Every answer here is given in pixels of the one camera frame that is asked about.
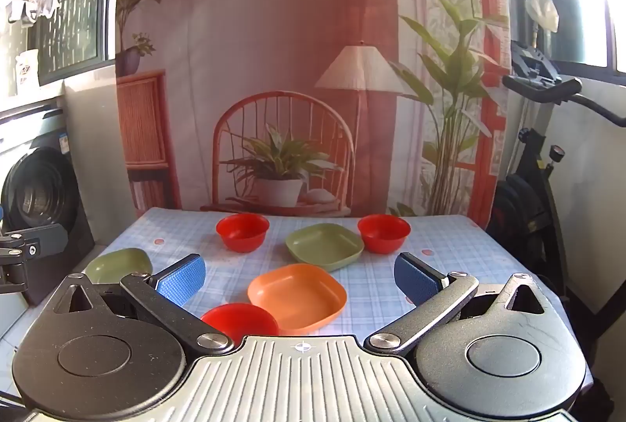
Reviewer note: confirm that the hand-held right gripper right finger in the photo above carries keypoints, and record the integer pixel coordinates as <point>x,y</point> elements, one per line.
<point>414,277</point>

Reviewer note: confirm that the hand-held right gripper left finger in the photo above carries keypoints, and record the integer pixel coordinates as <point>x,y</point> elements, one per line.
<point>182,279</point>

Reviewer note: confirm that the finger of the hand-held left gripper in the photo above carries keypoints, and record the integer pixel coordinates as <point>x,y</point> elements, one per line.
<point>43,240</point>

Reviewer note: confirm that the red bowl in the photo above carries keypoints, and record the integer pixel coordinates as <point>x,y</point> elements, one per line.
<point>384,232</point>
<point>238,318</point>
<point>243,232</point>

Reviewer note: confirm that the green square plate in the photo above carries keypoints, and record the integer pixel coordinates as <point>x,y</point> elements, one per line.
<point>119,265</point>
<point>324,244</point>

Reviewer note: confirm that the orange square plate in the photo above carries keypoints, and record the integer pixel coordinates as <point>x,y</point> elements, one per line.
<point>297,297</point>

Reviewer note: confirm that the dark washing machine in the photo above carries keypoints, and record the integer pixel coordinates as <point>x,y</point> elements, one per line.
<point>39,197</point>

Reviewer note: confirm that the blue checked tablecloth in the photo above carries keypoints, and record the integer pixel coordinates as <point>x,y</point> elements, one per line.
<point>352,285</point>

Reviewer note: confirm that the black exercise bike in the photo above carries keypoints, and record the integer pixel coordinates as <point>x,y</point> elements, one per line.
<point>533,187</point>

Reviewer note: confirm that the white printed bag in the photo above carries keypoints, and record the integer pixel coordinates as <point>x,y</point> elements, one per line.
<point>27,72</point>

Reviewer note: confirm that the hanging laundry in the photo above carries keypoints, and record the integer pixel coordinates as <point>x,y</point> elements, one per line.
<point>34,7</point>

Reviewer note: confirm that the printed backdrop cloth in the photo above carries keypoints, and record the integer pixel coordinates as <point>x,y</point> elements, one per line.
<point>303,60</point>

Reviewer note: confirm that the white cloth on bike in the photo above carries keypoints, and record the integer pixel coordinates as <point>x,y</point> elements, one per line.
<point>542,10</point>

